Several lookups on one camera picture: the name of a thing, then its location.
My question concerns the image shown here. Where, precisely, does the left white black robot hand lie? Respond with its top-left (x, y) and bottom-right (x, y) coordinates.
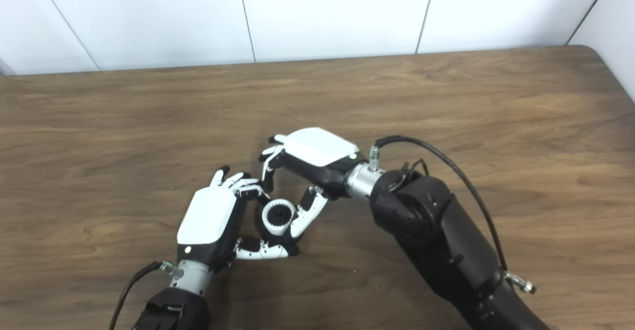
top-left (176, 166), bottom-right (301, 273)

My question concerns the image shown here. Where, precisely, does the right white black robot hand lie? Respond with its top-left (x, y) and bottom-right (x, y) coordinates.
top-left (258, 127), bottom-right (369, 239)

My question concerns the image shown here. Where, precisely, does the white plastic ring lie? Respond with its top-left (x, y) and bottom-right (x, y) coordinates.
top-left (261, 198), bottom-right (297, 236)

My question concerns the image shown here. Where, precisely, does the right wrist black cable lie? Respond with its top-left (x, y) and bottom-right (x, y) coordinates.
top-left (368, 135), bottom-right (509, 271)

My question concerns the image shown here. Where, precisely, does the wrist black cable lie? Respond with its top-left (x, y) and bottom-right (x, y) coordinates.
top-left (368, 135), bottom-right (509, 271)
top-left (108, 261), bottom-right (177, 330)

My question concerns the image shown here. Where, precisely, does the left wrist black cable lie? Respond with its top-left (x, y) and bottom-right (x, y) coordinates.
top-left (108, 261), bottom-right (177, 330)

